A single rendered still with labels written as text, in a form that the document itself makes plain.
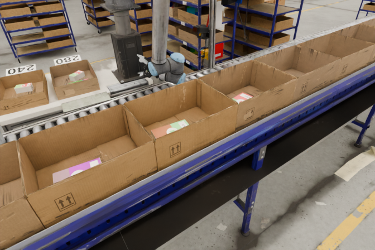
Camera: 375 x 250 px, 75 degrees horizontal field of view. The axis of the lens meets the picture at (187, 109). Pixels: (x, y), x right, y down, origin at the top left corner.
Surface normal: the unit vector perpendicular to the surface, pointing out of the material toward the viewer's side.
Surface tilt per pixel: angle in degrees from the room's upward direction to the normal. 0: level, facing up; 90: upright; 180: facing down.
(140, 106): 90
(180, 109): 89
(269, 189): 0
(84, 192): 91
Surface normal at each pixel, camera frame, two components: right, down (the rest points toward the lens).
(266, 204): -0.03, -0.83
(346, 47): -0.83, 0.33
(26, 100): 0.46, 0.50
